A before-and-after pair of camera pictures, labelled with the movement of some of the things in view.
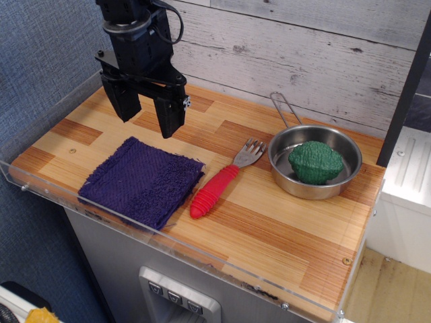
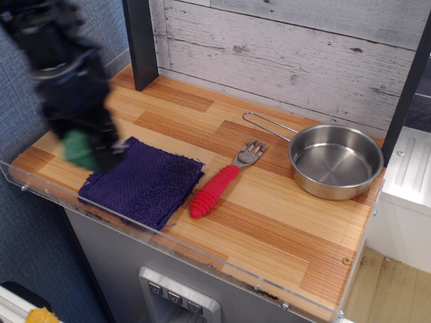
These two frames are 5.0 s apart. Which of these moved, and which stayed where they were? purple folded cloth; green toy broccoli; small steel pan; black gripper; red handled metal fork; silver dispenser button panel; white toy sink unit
Moved: black gripper; small steel pan; green toy broccoli
Stayed: red handled metal fork; white toy sink unit; purple folded cloth; silver dispenser button panel
